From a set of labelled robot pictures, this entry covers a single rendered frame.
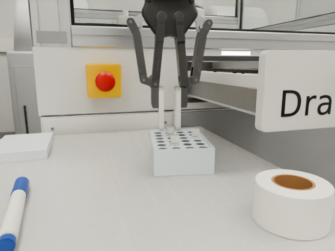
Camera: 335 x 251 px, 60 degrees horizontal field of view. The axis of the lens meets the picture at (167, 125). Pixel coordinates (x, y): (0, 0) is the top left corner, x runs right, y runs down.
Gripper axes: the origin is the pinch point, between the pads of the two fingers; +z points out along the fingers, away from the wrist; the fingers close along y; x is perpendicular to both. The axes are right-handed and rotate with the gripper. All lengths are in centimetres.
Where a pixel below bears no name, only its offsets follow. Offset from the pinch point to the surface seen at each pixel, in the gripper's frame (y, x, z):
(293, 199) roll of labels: -7.8, 24.9, 4.1
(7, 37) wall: 154, -321, -36
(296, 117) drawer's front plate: -17.0, 8.4, 0.2
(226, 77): -10.9, -5.2, -4.7
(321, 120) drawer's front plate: -21.3, 7.6, 0.9
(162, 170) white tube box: 1.9, 9.2, 7.0
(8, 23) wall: 151, -321, -52
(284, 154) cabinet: -37, -29, 18
